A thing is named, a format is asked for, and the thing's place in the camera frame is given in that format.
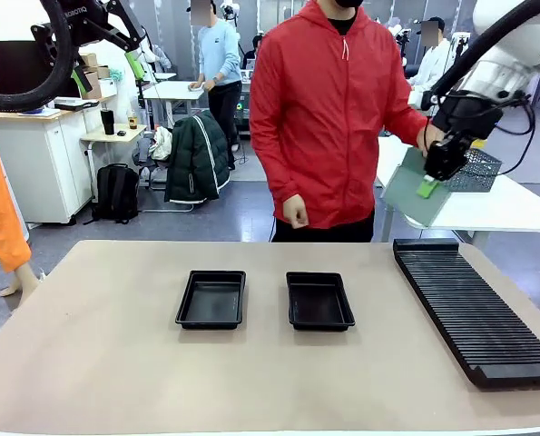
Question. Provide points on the black computer monitor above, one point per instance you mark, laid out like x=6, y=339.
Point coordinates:
x=20, y=68

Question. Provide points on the black keyboard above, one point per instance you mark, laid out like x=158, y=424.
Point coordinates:
x=76, y=105

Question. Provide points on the person's right hand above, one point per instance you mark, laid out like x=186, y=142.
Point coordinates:
x=297, y=211

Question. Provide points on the person in red jacket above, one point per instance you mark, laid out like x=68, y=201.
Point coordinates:
x=324, y=113

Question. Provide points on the cream cloth bag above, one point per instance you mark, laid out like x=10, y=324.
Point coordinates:
x=161, y=143

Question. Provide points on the person's red sleeved left forearm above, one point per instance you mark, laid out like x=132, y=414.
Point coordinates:
x=405, y=122

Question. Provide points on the small wood top table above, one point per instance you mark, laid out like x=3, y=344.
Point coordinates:
x=115, y=138

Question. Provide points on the white cabinet desk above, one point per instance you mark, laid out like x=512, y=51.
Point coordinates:
x=38, y=159

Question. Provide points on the amber drink cup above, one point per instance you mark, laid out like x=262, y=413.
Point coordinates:
x=133, y=122

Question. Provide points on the person with black hair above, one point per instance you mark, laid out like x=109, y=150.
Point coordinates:
x=252, y=50

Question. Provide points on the grey office chair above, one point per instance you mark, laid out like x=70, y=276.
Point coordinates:
x=144, y=154

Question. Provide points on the black slotted board rack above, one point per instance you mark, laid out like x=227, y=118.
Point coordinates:
x=474, y=313

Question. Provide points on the small cardboard box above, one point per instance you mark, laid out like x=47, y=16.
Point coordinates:
x=89, y=60
x=103, y=72
x=95, y=88

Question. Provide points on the person in white coat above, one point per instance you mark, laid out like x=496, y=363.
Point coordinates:
x=430, y=63

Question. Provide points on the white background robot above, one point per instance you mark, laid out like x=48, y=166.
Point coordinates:
x=230, y=9
x=399, y=38

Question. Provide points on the grey mesh basket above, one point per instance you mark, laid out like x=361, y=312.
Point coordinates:
x=483, y=172

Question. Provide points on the white background table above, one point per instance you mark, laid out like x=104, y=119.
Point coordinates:
x=174, y=88

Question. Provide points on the seated person in grey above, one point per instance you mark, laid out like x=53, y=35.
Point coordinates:
x=160, y=56

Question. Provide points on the person in light blue top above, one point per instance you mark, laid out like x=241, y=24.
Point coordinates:
x=219, y=59

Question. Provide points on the black plastic ESD tray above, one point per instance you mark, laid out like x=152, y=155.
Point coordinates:
x=319, y=302
x=210, y=300

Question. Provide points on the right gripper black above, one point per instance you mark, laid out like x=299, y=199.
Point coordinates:
x=467, y=115

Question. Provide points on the person's left hand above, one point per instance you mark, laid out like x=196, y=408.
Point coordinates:
x=428, y=136

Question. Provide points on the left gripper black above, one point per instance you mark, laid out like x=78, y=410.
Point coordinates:
x=90, y=16

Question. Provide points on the white storage box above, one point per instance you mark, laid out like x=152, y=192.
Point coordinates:
x=108, y=87

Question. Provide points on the black backpack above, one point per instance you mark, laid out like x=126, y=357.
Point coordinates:
x=115, y=193

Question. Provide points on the person's red sleeved right forearm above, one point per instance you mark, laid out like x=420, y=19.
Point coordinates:
x=278, y=181

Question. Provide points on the green circuit board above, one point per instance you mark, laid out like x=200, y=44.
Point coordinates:
x=405, y=195

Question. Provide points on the black tumbler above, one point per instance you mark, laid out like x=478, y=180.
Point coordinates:
x=108, y=122

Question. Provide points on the black camera tripod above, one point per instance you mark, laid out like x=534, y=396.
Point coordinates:
x=141, y=100

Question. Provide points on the dark green jacket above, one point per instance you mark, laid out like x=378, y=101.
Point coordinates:
x=197, y=159

